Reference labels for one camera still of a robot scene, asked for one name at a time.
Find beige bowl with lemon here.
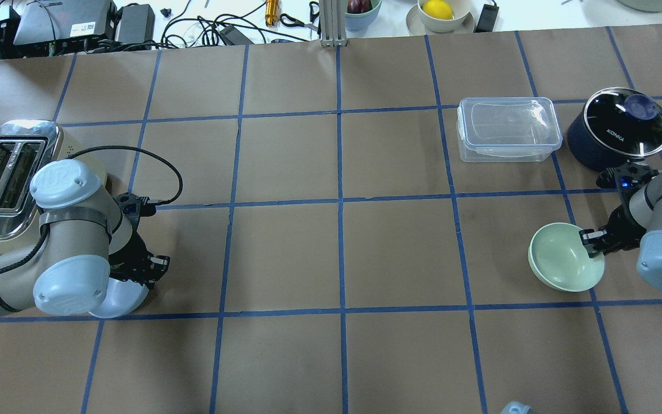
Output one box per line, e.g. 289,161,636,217
406,1,475,35

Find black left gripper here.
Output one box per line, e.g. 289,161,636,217
108,224,171,289

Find scissors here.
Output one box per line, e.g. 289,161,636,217
279,1,320,32

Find cream and chrome toaster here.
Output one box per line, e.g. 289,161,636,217
0,120,112,252

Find blue bowl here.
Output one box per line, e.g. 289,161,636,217
88,278,149,319

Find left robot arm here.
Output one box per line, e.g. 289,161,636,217
0,159,170,319

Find green bowl with eggplant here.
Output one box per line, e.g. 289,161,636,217
345,0,382,32

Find black camera cable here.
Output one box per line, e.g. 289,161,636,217
67,145,184,205

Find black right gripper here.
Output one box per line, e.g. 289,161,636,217
579,205,646,256

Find black power adapter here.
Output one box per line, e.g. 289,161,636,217
474,2,499,32

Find dark blue saucepan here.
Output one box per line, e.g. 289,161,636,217
565,87,662,172

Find black electronics box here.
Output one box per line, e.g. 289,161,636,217
13,1,117,56

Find clear plastic food container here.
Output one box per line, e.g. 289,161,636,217
457,97,563,163

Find aluminium frame post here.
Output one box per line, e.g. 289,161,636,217
318,0,348,47

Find orange handled tool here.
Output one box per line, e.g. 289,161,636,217
264,0,279,27

